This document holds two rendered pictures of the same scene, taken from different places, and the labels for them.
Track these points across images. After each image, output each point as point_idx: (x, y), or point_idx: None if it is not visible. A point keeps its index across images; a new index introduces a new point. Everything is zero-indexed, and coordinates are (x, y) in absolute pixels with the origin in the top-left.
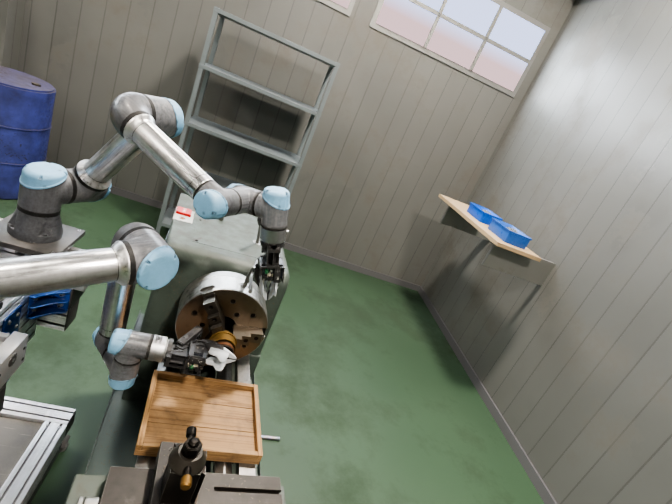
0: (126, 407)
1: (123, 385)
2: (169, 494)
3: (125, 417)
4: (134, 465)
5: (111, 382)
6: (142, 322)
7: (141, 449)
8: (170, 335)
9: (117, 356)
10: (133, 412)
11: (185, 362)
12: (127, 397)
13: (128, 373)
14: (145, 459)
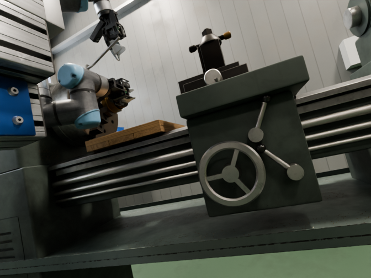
0: (53, 255)
1: (99, 115)
2: (223, 59)
3: (66, 253)
4: (128, 238)
5: (88, 115)
6: (15, 156)
7: (161, 124)
8: (48, 158)
9: (81, 83)
10: (65, 250)
11: (122, 84)
12: (43, 253)
13: (96, 101)
14: (168, 132)
